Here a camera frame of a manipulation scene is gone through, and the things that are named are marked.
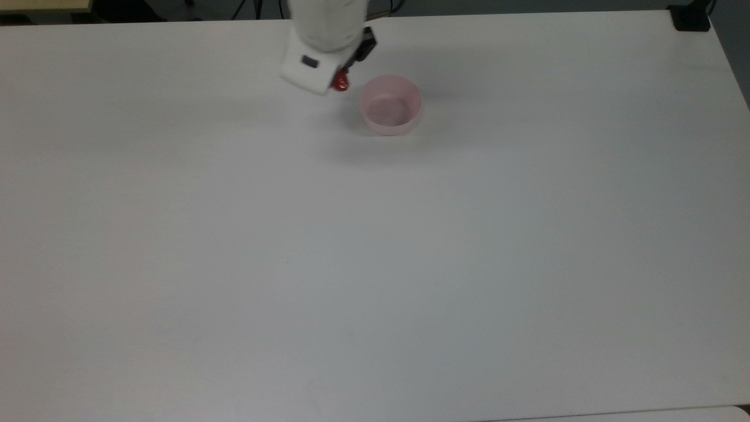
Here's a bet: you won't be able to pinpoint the black clamp camera stand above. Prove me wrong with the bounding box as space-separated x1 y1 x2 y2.
669 3 714 33

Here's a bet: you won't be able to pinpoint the pink plastic bowl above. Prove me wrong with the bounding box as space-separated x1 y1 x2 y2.
359 74 423 137

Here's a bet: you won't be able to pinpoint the black cables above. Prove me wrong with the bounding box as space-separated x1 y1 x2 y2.
230 0 265 22

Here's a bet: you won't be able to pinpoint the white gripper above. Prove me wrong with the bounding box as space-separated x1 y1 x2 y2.
279 26 377 96

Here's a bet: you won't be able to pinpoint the tan wooden board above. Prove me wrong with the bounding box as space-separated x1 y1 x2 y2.
0 0 94 15

